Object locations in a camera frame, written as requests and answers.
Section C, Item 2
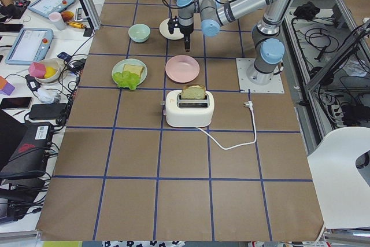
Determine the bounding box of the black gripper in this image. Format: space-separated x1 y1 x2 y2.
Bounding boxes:
167 16 193 52

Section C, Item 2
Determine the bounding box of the pink plate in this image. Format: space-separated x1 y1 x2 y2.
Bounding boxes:
165 55 200 83

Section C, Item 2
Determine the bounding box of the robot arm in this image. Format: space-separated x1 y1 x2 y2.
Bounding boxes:
167 0 293 86

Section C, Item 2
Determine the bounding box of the cream white plate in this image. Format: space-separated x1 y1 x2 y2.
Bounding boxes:
159 18 184 40

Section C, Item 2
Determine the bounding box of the green bowl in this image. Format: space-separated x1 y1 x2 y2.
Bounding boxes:
128 24 151 43

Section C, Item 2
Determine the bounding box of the bread slice on plate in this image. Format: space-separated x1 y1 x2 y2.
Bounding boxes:
123 64 145 77

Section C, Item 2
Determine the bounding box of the bread slice in toaster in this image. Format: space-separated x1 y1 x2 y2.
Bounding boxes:
181 84 206 99

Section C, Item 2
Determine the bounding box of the green plate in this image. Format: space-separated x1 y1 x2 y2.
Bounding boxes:
112 58 147 84

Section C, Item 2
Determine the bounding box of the lettuce leaf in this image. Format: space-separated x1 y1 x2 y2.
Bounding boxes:
112 71 140 90

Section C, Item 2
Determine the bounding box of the white toaster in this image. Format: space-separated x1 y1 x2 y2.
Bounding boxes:
164 90 214 128

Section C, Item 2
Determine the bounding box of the pink cup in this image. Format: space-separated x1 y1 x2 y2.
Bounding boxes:
48 12 66 31

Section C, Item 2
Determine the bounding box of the teach pendant tablet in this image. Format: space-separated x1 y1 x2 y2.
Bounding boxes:
5 28 54 65
28 0 76 18

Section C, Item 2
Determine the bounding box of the bowl with toy fruit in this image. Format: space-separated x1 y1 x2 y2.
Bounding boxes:
28 58 64 84

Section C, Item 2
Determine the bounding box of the black smartphone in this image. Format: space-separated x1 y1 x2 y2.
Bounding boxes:
1 97 33 110

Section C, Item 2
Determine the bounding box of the black laptop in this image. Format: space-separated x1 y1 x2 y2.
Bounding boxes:
1 111 54 188

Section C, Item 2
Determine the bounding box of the white chair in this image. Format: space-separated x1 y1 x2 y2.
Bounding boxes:
308 127 369 229

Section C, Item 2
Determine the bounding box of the white toaster power cable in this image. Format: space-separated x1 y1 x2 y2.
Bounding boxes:
195 101 258 152

